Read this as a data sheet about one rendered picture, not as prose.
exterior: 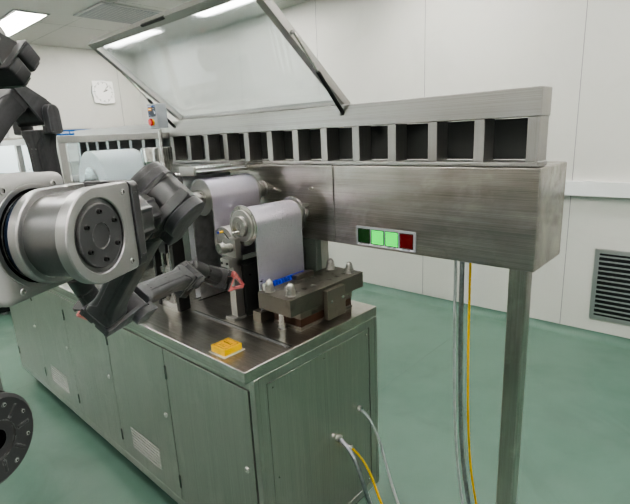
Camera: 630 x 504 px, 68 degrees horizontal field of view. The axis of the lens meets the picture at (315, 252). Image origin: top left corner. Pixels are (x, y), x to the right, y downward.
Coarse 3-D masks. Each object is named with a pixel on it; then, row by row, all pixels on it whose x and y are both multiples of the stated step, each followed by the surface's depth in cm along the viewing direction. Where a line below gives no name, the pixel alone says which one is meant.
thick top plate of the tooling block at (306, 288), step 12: (312, 276) 180; (324, 276) 179; (336, 276) 180; (348, 276) 178; (360, 276) 182; (276, 288) 168; (300, 288) 167; (312, 288) 166; (324, 288) 167; (348, 288) 178; (264, 300) 164; (276, 300) 159; (288, 300) 155; (300, 300) 159; (312, 300) 163; (276, 312) 161; (288, 312) 156; (300, 312) 159
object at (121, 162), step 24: (72, 144) 214; (96, 144) 222; (120, 144) 231; (144, 144) 240; (168, 144) 249; (0, 168) 277; (24, 168) 249; (72, 168) 216; (96, 168) 224; (120, 168) 232
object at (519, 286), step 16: (512, 272) 156; (528, 272) 154; (512, 288) 157; (528, 288) 156; (512, 304) 159; (528, 304) 159; (512, 320) 160; (528, 320) 161; (512, 336) 161; (512, 352) 162; (512, 368) 163; (512, 384) 165; (512, 400) 166; (512, 416) 167; (512, 432) 169; (512, 448) 170; (512, 464) 171; (512, 480) 173; (496, 496) 179; (512, 496) 175
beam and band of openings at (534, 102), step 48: (432, 96) 146; (480, 96) 136; (528, 96) 127; (192, 144) 239; (240, 144) 223; (288, 144) 201; (336, 144) 182; (384, 144) 169; (432, 144) 149; (480, 144) 139; (528, 144) 130
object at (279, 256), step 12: (264, 240) 169; (276, 240) 174; (288, 240) 179; (300, 240) 183; (264, 252) 170; (276, 252) 175; (288, 252) 179; (300, 252) 184; (264, 264) 171; (276, 264) 176; (288, 264) 180; (300, 264) 185; (264, 276) 172; (276, 276) 176
